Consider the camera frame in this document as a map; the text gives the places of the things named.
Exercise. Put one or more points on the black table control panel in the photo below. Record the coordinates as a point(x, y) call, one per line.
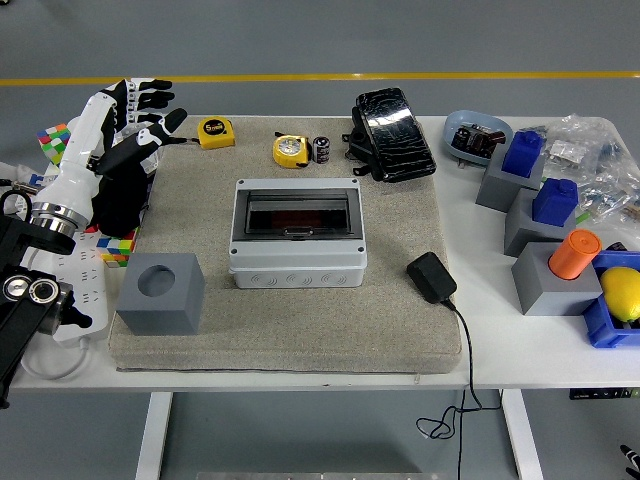
point(600, 393)

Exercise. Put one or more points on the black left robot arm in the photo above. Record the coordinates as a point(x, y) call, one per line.
point(25, 300)

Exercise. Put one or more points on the white table leg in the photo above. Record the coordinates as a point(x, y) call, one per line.
point(522, 435)
point(152, 435)

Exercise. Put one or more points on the black cloth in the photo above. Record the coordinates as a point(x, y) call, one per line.
point(120, 200)

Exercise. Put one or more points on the grey holder block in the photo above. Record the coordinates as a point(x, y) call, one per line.
point(522, 232)
point(495, 190)
point(545, 295)

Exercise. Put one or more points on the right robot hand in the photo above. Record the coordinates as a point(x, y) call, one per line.
point(632, 457)

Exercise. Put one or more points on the smoky transparent box lid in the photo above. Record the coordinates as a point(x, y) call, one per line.
point(300, 205)

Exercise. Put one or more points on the black glossy pedal device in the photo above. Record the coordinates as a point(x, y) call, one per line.
point(395, 135)

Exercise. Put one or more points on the grey plastic junction box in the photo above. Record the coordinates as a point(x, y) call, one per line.
point(300, 267)

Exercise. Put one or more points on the light blue bowl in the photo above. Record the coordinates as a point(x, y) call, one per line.
point(452, 127)

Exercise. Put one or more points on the yellow round tape measure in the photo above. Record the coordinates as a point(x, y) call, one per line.
point(290, 150)

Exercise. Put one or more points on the blue plastic block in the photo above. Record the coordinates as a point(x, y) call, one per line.
point(522, 152)
point(554, 200)

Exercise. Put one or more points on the yellow square tape measure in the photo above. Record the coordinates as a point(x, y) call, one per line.
point(215, 134)

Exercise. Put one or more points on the colourful puzzle cube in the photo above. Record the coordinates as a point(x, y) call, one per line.
point(52, 142)
point(117, 247)

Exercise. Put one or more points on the yellow lemon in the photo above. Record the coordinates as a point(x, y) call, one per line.
point(622, 292)

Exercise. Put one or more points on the black power adapter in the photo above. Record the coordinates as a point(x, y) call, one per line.
point(431, 276)

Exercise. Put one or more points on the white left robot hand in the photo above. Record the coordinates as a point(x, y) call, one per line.
point(75, 160)

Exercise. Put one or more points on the grey-brown mat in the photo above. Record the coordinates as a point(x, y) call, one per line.
point(300, 330)

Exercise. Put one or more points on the clear bags of small parts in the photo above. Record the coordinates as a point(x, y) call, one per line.
point(600, 160)

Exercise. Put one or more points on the blue plastic bin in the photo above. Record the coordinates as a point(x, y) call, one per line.
point(600, 330)

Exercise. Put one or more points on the white power strip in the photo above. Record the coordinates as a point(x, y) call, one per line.
point(87, 280)

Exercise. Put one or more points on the small black object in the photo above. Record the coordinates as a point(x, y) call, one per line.
point(616, 246)

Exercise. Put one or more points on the dark electronic parts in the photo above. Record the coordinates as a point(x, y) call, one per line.
point(475, 140)

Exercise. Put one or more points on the grey block with round hole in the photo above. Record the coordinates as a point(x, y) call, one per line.
point(160, 312)

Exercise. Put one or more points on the small black cylinder capacitor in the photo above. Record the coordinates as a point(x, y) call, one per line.
point(321, 149)

